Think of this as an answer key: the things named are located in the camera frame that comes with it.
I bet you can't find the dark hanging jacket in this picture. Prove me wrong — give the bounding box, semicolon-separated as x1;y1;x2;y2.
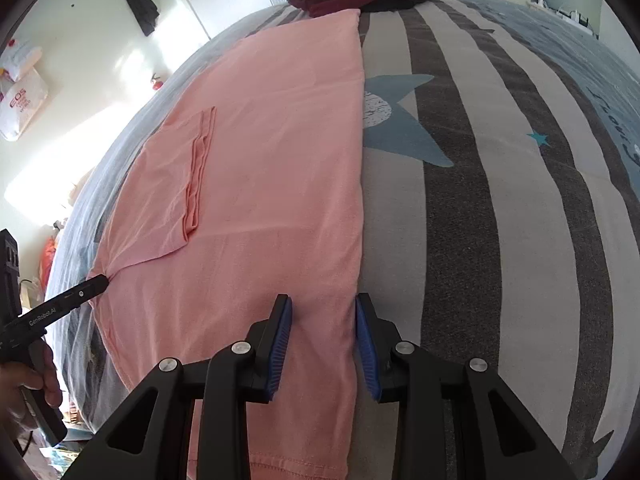
116;0;161;37

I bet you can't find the pink t-shirt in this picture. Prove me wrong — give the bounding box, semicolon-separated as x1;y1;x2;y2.
86;8;365;480

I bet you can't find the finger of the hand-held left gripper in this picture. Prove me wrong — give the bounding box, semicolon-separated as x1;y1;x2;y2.
67;274;109;309

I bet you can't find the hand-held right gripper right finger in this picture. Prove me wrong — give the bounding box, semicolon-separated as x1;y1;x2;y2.
354;294;591;480

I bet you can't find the small white hanging bag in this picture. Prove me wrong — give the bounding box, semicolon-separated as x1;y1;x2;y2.
0;37;43;81

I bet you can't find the person's left hand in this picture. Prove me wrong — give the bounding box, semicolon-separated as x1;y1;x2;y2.
0;342;63;433

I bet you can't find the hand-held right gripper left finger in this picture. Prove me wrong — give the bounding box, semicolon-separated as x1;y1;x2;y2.
60;294;293;480

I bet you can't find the red plastic bag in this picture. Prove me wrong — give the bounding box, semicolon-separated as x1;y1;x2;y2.
40;237;59;286

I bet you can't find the bedside table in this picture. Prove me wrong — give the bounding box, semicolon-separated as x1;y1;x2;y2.
530;0;601;36

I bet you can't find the white tote bag red print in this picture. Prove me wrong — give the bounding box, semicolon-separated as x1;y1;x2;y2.
0;67;51;142

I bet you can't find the striped star bed cover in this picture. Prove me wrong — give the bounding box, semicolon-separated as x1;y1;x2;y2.
47;0;640;480

